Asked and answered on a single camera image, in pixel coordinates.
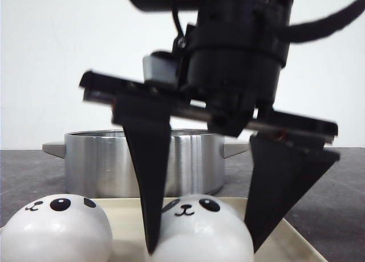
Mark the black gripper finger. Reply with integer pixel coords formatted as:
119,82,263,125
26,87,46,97
245,134,340,245
112,98,171,254

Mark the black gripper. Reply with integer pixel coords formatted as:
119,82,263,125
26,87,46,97
79,47,338,143

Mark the panda bun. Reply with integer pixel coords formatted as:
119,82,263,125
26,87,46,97
149,194,254,261
1,194,112,261

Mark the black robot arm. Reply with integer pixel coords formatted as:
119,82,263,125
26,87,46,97
80,0,339,253

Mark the stainless steel pot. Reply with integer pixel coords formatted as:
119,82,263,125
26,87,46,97
42,129,250,198

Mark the beige plastic tray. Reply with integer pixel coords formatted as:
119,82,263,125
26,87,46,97
93,197,324,261

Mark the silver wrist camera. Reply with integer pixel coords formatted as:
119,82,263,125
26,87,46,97
143,51,186,90

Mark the black sleeved cable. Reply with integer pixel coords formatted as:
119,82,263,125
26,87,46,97
279,0,365,45

